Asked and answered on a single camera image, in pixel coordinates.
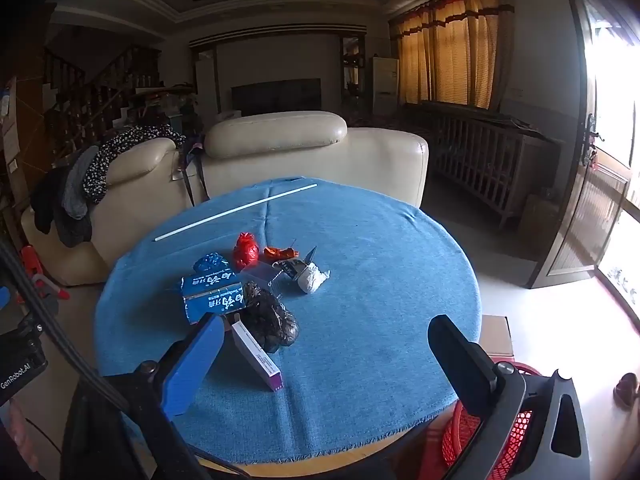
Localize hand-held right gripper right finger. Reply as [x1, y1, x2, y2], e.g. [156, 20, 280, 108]
[427, 315, 592, 480]

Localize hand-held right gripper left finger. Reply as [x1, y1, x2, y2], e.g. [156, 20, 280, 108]
[75, 312, 226, 480]

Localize purple and white carton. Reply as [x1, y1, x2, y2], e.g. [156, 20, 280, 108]
[231, 320, 284, 392]

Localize blue toothpaste box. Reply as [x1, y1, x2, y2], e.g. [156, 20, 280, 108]
[180, 268, 244, 324]

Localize red plastic basket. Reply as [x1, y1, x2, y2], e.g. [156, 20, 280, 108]
[439, 359, 547, 480]

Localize black plastic bag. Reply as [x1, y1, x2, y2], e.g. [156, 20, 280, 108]
[241, 281, 300, 353]

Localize blue plastic bag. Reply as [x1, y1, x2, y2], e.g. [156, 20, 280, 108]
[193, 253, 232, 276]

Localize clear plastic wrapper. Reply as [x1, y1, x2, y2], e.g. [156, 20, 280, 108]
[240, 263, 286, 286]

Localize red plastic bag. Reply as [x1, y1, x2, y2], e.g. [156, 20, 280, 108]
[232, 232, 261, 269]

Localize dark foil snack packet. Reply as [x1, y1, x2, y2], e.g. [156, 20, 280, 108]
[280, 245, 319, 281]

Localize white tissue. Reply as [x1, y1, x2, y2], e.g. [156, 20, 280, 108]
[297, 263, 331, 294]

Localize red and white toy stand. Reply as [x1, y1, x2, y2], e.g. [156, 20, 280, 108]
[20, 245, 71, 306]

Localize blue tablecloth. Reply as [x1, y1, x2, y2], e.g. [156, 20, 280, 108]
[94, 176, 483, 465]

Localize grey garment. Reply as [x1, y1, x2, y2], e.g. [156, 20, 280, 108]
[61, 146, 101, 220]

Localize round wooden table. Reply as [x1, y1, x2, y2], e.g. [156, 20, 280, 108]
[192, 425, 436, 478]

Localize thin white stick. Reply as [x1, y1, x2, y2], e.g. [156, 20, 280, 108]
[154, 183, 318, 242]

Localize small brown cardboard box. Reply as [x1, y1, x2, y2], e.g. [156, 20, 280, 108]
[520, 194, 561, 246]

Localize brown rounded object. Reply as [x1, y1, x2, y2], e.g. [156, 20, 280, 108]
[614, 372, 640, 408]

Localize black floral garment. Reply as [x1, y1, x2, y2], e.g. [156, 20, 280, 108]
[82, 124, 187, 205]

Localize wooden crib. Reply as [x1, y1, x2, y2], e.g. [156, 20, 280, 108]
[405, 102, 563, 231]

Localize brown wooden door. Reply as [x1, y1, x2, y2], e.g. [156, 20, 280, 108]
[527, 0, 636, 289]

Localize wooden staircase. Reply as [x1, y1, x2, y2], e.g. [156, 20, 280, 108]
[42, 45, 161, 161]

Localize cream leather sofa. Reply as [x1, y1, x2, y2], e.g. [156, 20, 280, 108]
[20, 111, 430, 286]

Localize pile of household clutter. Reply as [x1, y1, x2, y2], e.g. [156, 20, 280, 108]
[125, 85, 197, 126]

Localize tall white cabinet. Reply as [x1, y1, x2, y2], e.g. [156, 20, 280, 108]
[196, 55, 221, 116]

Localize flat television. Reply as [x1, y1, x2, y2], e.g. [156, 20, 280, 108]
[231, 78, 321, 117]

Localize white standing air conditioner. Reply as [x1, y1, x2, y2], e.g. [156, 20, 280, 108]
[371, 56, 400, 117]

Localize dark wooden display cabinet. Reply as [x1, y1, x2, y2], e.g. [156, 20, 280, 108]
[341, 35, 367, 111]

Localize orange curtains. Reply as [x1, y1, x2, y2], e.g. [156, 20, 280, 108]
[389, 0, 516, 111]

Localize thick black cable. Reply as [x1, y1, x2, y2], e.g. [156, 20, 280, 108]
[0, 235, 133, 413]

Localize thin black cable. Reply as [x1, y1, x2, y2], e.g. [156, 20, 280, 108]
[197, 452, 251, 478]

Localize dark bag straps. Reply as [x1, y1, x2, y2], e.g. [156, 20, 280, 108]
[172, 135, 208, 207]

